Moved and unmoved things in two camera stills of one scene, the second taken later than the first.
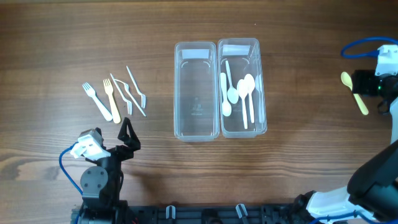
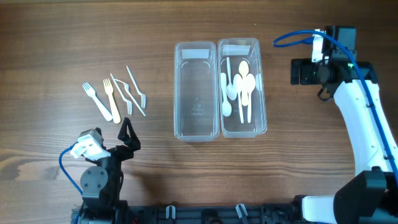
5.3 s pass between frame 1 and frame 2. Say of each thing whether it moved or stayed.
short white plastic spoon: stayed
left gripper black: stayed
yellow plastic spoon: moved
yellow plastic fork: stayed
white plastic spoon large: moved
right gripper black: moved
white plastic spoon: stayed
